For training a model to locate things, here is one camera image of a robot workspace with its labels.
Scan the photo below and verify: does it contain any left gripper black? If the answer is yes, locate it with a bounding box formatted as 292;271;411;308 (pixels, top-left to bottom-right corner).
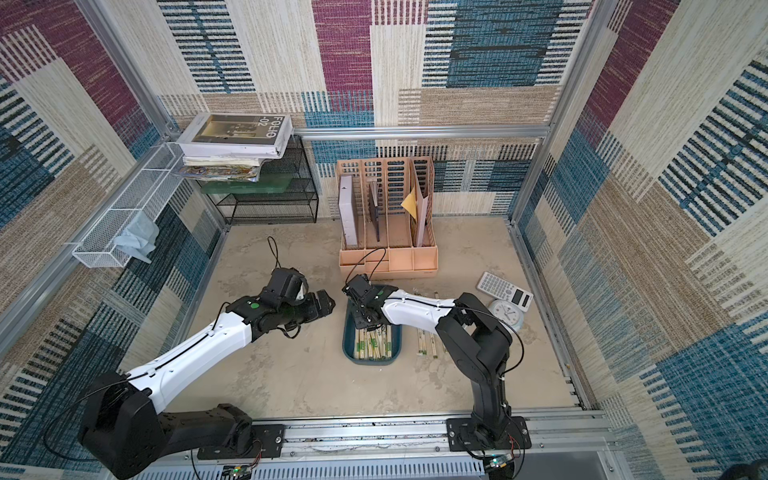
278;288;337;330

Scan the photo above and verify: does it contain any teal plastic storage box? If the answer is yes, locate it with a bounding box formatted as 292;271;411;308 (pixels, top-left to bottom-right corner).
342;301;402;366

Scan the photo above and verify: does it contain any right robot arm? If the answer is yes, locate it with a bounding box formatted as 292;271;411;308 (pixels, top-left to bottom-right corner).
342;274;513;448

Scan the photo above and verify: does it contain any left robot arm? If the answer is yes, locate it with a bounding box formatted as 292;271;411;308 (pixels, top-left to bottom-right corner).
78;268;335;479

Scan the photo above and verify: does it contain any white box in organizer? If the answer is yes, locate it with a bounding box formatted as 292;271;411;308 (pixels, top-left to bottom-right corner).
338;175;358;249

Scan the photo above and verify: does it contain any pink desktop file organizer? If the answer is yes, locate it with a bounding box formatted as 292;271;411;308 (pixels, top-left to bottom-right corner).
336;157;439;279

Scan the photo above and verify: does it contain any yellow paper in organizer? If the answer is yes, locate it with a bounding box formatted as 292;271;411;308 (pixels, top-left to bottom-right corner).
401;189;418;221

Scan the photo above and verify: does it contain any pink folder in organizer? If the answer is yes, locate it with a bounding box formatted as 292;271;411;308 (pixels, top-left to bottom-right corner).
414;178;429;247

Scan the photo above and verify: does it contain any green folder on shelf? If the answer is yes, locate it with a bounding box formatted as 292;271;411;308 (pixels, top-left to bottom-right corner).
201;176;292;195

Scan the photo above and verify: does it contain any stack of colourful magazines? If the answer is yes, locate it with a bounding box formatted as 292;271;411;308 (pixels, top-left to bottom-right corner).
173;157;263;182

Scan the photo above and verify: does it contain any white calculator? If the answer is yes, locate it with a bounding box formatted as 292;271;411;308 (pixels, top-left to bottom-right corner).
476;272;533;312

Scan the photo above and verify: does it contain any white round alarm clock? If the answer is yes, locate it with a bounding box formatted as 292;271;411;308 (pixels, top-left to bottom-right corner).
488;299;524;333

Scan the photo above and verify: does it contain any crumpled white tissue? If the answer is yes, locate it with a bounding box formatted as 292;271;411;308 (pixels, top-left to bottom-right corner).
114;212;159;264

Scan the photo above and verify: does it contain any large white book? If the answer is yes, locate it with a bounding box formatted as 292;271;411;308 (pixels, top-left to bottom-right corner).
176;113;294;159

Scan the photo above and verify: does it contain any black wire mesh shelf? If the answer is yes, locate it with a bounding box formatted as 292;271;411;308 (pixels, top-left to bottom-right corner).
198;135;319;226

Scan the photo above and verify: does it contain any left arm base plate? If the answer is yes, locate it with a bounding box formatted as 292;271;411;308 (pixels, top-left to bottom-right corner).
196;423;286;460

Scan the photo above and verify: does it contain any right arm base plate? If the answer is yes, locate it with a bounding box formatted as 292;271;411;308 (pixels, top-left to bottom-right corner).
445;416;532;452

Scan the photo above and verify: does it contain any white wire wall basket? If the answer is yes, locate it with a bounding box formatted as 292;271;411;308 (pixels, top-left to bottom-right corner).
72;143;181;269

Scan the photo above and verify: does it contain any aluminium front rail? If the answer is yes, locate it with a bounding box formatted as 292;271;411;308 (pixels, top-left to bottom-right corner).
254;408;619;462

